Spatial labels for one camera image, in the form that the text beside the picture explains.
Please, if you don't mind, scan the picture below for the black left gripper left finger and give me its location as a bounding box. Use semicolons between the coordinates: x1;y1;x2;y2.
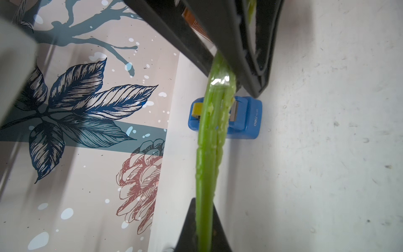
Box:
174;198;198;252

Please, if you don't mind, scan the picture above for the yellow-green tape roll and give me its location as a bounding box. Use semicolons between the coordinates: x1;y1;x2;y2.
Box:
191;102;203;120

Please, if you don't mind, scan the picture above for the blue tape dispenser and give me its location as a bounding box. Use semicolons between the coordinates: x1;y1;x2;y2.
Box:
188;96;262;139

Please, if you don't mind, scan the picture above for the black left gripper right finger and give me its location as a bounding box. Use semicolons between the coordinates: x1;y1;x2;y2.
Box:
212;206;232;252

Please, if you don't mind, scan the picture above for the pink artificial flower bouquet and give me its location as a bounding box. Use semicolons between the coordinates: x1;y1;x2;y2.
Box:
195;0;257;252

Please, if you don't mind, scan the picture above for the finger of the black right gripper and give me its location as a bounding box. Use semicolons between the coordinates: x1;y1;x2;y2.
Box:
124;1;220;75
185;1;284;98

